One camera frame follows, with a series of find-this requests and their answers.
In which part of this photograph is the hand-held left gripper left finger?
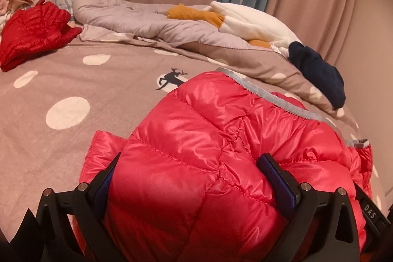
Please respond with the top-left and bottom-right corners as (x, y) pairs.
(36, 152), (124, 262)

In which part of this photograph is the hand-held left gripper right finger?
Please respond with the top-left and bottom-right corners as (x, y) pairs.
(256, 153), (361, 262)

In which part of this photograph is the pink-red hooded down jacket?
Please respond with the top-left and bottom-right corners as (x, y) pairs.
(72, 70), (374, 262)

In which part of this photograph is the bed with dotted sheet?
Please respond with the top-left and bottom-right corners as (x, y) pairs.
(0, 38), (386, 262)

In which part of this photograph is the navy blue garment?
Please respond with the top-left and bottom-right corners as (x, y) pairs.
(288, 41), (346, 110)

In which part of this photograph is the white and orange plush toy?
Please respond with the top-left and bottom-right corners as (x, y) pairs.
(167, 0), (304, 51)

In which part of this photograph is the grey duvet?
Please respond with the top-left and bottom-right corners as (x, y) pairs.
(71, 0), (359, 128)

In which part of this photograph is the red folded down jacket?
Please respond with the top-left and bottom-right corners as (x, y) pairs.
(0, 0), (83, 72)

